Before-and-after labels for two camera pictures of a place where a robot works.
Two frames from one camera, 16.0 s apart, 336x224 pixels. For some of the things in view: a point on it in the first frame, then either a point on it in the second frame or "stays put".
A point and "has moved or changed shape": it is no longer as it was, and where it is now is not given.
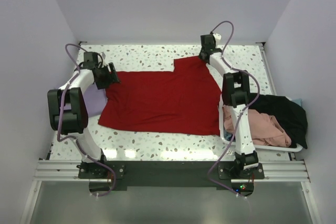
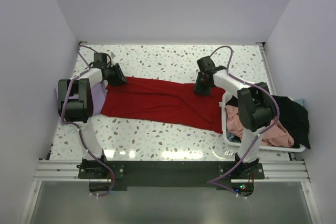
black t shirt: [292, 116] stays put
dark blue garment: [228, 136] stays put
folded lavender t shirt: [95, 100] stays put
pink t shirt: [265, 130] stays put
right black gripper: [200, 56] → [198, 88]
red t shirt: [187, 100] has moved or changed shape
